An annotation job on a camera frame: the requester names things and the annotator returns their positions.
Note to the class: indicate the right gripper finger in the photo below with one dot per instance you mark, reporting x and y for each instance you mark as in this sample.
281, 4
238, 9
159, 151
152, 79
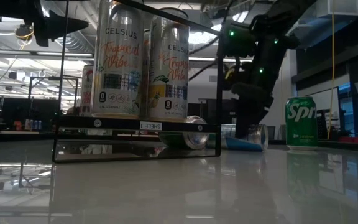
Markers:
245, 121

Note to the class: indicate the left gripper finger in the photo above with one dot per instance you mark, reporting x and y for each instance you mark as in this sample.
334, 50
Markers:
64, 27

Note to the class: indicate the silver and blue can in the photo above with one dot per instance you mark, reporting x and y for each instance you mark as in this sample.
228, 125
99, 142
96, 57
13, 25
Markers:
259, 137

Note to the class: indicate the Celsius Peach Vibe can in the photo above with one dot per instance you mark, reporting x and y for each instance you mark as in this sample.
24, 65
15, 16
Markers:
87, 90

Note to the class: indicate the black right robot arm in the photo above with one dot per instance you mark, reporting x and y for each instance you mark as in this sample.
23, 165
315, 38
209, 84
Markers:
272, 46

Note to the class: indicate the black ceiling device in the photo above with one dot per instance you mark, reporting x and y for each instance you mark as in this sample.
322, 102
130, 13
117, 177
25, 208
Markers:
24, 31

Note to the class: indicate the black office chair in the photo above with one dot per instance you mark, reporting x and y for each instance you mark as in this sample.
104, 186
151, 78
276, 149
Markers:
272, 132

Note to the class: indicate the long ceiling light strip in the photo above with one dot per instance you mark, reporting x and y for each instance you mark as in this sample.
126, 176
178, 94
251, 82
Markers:
42, 53

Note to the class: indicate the black computer monitor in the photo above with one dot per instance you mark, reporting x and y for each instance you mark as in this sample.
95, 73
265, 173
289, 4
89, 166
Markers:
202, 109

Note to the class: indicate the dark green soda can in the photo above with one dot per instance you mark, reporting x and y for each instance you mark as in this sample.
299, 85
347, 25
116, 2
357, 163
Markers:
197, 140

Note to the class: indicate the green Sprite can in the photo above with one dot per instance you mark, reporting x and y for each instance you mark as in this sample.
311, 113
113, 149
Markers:
301, 124

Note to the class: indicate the wooden tray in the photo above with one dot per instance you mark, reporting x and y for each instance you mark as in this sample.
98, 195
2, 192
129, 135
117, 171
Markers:
120, 125

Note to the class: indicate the white ceiling box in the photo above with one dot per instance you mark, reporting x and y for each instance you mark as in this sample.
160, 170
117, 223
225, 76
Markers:
339, 7

